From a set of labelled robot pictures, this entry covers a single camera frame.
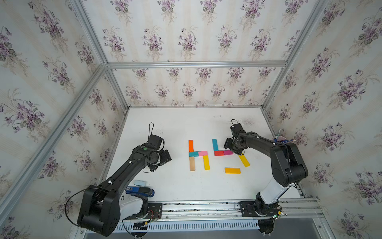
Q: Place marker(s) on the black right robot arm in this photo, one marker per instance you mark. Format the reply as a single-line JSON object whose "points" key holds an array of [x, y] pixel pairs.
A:
{"points": [[287, 165]]}

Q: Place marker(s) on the orange wooden block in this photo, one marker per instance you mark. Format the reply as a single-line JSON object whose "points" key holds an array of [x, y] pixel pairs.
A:
{"points": [[191, 146]]}

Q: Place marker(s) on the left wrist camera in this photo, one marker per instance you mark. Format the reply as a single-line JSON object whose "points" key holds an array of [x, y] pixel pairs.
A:
{"points": [[155, 142]]}

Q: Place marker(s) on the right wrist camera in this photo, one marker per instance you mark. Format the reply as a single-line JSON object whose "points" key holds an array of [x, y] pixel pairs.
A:
{"points": [[236, 130]]}

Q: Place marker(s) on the magenta wooden block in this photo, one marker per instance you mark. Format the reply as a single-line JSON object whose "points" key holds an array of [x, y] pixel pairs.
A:
{"points": [[227, 152]]}

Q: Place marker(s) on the long teal wooden block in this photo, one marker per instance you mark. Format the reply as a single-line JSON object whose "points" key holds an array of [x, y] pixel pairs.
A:
{"points": [[215, 145]]}

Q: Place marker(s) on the natural wood block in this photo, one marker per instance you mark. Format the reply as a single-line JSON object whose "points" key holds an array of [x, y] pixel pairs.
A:
{"points": [[192, 164]]}

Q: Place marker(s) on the red wooden block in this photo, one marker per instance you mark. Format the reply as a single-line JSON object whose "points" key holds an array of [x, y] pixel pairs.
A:
{"points": [[219, 153]]}

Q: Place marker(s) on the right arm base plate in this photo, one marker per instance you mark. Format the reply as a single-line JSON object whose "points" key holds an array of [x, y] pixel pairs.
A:
{"points": [[257, 208]]}

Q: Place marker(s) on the blue stapler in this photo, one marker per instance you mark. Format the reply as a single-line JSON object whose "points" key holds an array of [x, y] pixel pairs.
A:
{"points": [[139, 190]]}

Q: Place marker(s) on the light blue eraser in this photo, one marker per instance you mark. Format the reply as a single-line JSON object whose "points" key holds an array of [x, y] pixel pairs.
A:
{"points": [[140, 183]]}

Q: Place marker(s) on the blue pens in cup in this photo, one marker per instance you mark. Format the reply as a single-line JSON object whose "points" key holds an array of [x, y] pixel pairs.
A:
{"points": [[281, 133]]}

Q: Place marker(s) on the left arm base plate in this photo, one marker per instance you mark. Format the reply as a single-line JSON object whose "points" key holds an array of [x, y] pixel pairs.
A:
{"points": [[153, 212]]}

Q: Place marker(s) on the amber yellow wooden block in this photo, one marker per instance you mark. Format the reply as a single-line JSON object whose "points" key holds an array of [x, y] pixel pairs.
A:
{"points": [[232, 171]]}

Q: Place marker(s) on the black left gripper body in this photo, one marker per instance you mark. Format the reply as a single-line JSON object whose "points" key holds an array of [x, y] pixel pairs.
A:
{"points": [[160, 159]]}

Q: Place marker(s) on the aluminium mounting rail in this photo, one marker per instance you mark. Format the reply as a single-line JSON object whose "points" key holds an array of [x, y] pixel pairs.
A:
{"points": [[218, 216]]}

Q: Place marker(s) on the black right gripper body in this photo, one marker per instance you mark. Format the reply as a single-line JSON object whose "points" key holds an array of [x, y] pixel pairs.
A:
{"points": [[233, 145]]}

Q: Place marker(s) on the small teal wooden block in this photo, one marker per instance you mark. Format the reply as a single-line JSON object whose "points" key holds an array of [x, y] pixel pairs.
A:
{"points": [[194, 154]]}

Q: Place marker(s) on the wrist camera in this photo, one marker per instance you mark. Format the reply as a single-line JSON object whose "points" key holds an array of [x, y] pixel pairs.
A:
{"points": [[236, 130], [155, 142]]}

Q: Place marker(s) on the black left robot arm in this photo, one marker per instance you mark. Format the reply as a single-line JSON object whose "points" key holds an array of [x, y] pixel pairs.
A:
{"points": [[100, 210]]}

